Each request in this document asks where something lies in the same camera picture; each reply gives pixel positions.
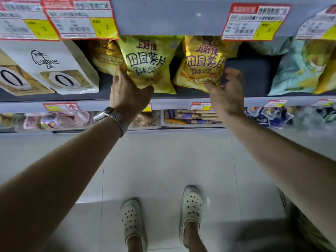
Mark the person's right hand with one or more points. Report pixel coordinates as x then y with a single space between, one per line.
228 99

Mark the person's left hand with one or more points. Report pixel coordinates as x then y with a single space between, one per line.
126 99

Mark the golden yellow snack bag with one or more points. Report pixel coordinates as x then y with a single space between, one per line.
199 73
328 78
105 57

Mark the tray of wafer stick packs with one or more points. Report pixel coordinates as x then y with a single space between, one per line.
191 116

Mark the pale yellow snack bag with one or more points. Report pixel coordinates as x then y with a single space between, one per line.
157 73

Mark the white rice-cracker bag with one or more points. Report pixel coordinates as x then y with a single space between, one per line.
52 52

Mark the grey store shelving unit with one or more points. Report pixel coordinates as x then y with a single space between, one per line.
170 18

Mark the kraft rice-cracker bag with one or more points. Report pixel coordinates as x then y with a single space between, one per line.
26 86

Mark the person's right forearm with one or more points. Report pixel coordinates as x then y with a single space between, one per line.
283 160

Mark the person's left forearm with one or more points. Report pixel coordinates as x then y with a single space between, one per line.
52 186

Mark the person's right white clog shoe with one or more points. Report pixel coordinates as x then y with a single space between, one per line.
193 204

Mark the person's white clog shoe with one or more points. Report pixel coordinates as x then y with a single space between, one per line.
193 204
131 217

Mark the person's left white clog shoe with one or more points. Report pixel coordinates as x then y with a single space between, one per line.
131 217

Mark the person's right leg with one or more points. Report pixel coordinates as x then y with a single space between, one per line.
194 238

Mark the person's leg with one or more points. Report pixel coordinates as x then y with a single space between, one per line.
194 238
135 245

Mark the person's left leg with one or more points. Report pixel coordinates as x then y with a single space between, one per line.
135 245

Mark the smartwatch with grey band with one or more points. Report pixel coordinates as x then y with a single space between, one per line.
119 120

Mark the red yellow price tag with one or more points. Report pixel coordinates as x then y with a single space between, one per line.
199 106
15 20
241 23
73 23
274 103
325 102
147 108
315 26
56 107

